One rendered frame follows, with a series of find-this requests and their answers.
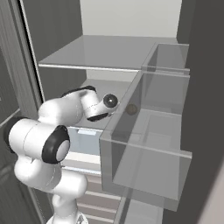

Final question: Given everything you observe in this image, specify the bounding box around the brown mushroom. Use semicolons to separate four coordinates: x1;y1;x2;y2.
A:
125;103;138;116

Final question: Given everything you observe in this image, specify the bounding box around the pale blue fridge drawer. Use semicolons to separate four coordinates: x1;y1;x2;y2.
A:
66;126;104;157

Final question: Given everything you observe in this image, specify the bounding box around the wide glass fridge shelf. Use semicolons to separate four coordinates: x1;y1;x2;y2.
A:
38;34;179;74

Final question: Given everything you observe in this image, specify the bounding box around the white fridge drawer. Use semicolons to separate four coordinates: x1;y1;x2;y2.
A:
59;151;123;224

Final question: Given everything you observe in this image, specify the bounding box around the dark grey fridge door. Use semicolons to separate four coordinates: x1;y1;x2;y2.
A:
162;0;224;224

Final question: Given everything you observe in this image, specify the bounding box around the grey fridge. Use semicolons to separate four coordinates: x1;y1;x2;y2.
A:
17;0;191;224

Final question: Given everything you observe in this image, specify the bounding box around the large clear door bin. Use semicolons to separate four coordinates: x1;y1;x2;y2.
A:
99;70;193;213

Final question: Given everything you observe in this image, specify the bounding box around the small clear door bin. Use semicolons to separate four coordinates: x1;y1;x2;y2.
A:
141;42;191;76

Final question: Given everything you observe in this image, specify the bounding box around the grey tall cabinet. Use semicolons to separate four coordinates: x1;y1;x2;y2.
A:
0;0;46;224

